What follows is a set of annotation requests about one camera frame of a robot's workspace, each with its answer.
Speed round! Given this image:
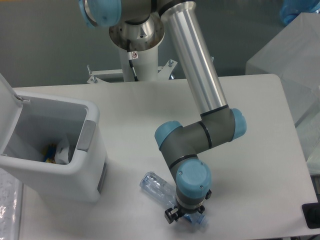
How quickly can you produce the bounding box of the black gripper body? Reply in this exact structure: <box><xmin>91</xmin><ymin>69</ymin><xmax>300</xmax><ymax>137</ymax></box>
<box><xmin>174</xmin><ymin>189</ymin><xmax>212</xmax><ymax>218</ymax></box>

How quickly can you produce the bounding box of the clear crushed plastic bottle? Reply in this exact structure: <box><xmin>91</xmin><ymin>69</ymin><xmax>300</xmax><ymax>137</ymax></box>
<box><xmin>139</xmin><ymin>171</ymin><xmax>208</xmax><ymax>229</ymax></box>

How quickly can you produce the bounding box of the white paper tissue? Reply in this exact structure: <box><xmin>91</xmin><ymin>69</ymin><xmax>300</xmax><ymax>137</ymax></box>
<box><xmin>54</xmin><ymin>135</ymin><xmax>74</xmax><ymax>165</ymax></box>

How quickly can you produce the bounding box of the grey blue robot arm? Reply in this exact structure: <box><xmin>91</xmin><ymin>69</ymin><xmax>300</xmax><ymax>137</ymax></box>
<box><xmin>78</xmin><ymin>0</ymin><xmax>247</xmax><ymax>223</ymax></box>

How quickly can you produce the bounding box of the white open trash can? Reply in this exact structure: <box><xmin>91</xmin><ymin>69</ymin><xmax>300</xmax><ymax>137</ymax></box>
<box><xmin>0</xmin><ymin>77</ymin><xmax>107</xmax><ymax>203</ymax></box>

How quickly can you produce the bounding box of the black device at edge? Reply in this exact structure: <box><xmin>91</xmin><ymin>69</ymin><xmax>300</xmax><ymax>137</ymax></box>
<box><xmin>302</xmin><ymin>202</ymin><xmax>320</xmax><ymax>229</ymax></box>

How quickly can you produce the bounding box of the blue yellow snack wrapper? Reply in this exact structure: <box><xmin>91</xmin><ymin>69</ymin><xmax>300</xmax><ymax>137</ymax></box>
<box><xmin>42</xmin><ymin>143</ymin><xmax>57</xmax><ymax>164</ymax></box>

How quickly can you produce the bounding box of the clear plastic sheet paper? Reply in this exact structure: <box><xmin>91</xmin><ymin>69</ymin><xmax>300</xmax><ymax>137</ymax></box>
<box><xmin>0</xmin><ymin>169</ymin><xmax>23</xmax><ymax>240</ymax></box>

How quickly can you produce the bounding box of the translucent plastic storage box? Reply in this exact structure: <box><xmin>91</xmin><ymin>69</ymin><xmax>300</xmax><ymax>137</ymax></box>
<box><xmin>245</xmin><ymin>13</ymin><xmax>320</xmax><ymax>176</ymax></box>

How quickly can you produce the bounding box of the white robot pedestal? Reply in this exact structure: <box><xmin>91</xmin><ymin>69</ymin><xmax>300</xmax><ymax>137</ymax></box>
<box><xmin>87</xmin><ymin>13</ymin><xmax>178</xmax><ymax>84</ymax></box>

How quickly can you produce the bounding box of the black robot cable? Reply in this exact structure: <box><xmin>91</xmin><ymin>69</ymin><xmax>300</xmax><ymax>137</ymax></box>
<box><xmin>125</xmin><ymin>38</ymin><xmax>140</xmax><ymax>82</ymax></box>

